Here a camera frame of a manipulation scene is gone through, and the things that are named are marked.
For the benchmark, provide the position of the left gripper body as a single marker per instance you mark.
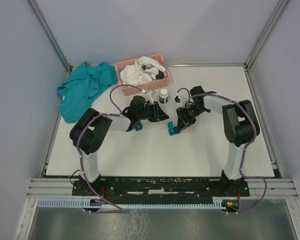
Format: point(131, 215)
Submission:
point(150, 112)

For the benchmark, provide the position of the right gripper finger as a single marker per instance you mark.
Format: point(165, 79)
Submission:
point(190, 122)
point(181, 116)

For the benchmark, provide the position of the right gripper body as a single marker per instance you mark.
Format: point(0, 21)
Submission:
point(192, 112)

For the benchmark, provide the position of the teal pill box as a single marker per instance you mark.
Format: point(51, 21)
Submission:
point(172, 130)
point(139, 126)

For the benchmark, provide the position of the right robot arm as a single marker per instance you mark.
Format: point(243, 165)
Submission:
point(240, 126)

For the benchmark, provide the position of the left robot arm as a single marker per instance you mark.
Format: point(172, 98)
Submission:
point(89, 132)

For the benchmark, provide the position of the white cap pill bottle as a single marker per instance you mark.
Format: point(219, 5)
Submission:
point(163, 96)

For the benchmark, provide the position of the pink plastic basket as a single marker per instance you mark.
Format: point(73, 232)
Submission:
point(134, 89)

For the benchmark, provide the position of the black item in basket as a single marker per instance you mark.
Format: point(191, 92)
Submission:
point(159, 76)

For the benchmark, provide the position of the white cloth in basket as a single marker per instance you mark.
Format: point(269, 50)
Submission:
point(140, 72)

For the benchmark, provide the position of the teal shirt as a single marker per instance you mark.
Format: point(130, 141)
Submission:
point(82, 87)

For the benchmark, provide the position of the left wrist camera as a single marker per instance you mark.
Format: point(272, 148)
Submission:
point(149, 95)

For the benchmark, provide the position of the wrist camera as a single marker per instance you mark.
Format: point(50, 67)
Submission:
point(180, 99)
point(149, 95)

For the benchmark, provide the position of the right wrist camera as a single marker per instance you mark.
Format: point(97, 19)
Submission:
point(180, 99)

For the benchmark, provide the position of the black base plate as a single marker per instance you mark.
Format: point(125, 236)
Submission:
point(158, 190)

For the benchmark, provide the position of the aluminium frame post right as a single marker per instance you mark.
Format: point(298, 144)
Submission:
point(267, 32)

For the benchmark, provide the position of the aluminium frame post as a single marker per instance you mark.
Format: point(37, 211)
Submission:
point(49, 34)
point(267, 32)

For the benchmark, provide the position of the aluminium frame post left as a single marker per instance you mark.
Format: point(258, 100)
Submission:
point(49, 34)

